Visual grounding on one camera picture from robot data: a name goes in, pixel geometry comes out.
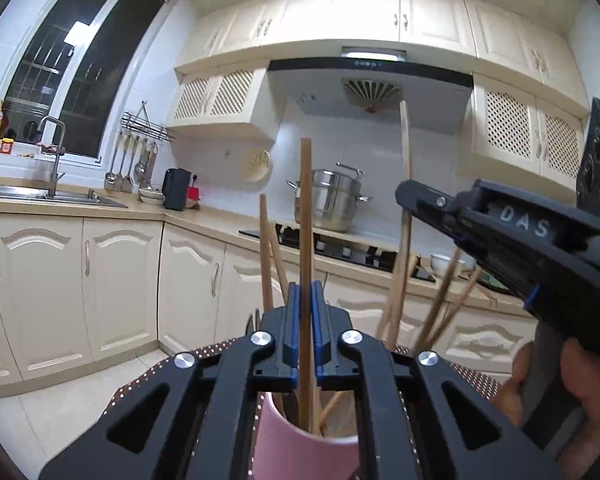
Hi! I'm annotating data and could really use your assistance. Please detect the row of hanging kitchen utensils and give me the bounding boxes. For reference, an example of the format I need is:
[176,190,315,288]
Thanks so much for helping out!
[104,130,159,194]

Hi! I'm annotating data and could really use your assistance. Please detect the round woven wall trivet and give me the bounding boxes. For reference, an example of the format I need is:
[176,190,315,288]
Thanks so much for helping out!
[240,147,274,184]

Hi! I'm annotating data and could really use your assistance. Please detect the white ceramic bowl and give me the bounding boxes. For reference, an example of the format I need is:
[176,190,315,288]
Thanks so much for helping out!
[429,253,457,274]

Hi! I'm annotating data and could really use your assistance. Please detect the metal wall utensil rack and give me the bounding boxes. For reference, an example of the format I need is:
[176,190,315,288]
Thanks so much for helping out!
[120,101,176,144]

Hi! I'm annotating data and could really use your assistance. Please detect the cream kitchen cabinets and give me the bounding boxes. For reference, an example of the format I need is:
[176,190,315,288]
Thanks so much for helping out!
[0,207,531,402]
[167,0,594,207]

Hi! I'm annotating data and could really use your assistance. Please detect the slim bamboo chopstick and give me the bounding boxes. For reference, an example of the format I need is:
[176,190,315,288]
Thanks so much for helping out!
[387,101,415,348]
[299,137,315,433]

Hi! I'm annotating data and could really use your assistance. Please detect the range hood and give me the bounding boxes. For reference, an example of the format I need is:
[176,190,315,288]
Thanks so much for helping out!
[267,45,476,137]

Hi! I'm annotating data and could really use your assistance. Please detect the metal sink faucet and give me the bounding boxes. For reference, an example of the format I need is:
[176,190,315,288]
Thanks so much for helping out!
[38,116,67,199]

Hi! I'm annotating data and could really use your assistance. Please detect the black kettle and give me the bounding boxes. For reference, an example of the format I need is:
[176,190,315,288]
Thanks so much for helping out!
[162,167,194,211]

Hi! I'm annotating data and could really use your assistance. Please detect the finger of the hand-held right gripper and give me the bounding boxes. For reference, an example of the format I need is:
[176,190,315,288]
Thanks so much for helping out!
[395,180,481,261]

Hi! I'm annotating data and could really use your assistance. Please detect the cream lower kitchen cabinets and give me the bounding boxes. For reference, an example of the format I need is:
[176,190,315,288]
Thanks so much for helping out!
[0,207,531,402]

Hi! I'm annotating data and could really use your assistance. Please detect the black cooktop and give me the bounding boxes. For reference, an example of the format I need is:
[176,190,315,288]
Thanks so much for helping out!
[238,222,437,284]

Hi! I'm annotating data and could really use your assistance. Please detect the pink cup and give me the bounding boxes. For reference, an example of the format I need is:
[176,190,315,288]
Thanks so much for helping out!
[252,392,361,480]

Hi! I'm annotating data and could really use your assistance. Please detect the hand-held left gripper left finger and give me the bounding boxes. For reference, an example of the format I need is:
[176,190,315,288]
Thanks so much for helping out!
[39,281,301,480]

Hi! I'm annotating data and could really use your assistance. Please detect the kitchen window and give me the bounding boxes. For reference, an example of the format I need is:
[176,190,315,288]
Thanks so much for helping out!
[2,0,168,162]

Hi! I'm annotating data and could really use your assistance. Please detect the cream upper kitchen cabinets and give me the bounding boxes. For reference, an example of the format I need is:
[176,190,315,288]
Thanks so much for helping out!
[167,0,594,207]

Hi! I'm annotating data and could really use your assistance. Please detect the steel steamer pot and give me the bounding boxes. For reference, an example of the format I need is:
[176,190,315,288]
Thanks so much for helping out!
[286,162,374,234]

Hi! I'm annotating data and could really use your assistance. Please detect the brown polka dot tablecloth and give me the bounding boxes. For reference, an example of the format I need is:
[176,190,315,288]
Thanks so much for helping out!
[102,337,502,480]

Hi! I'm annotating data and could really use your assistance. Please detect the bunch of wooden chopsticks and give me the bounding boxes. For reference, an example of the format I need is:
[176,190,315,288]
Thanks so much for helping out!
[257,194,483,436]

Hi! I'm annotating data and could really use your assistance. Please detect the person's right hand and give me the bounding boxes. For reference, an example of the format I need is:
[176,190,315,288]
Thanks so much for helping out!
[496,340,600,455]

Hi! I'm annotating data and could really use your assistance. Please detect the steel kitchen sink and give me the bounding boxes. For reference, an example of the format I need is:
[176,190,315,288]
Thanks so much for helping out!
[0,183,129,210]

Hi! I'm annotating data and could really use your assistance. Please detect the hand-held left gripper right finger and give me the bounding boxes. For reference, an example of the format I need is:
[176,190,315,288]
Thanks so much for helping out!
[310,281,563,480]

